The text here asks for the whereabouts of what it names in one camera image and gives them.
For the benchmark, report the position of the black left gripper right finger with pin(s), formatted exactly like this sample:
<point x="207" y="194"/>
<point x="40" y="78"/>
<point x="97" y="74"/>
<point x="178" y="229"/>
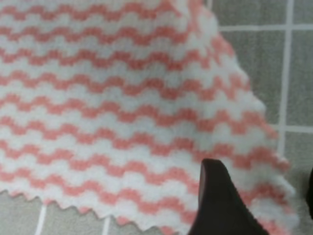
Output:
<point x="309" y="194"/>

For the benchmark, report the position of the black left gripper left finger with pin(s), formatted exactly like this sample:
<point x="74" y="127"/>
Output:
<point x="221" y="211"/>

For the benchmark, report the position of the pink white wavy towel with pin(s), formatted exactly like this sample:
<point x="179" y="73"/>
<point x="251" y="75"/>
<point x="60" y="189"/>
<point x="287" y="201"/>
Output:
<point x="122" y="110"/>

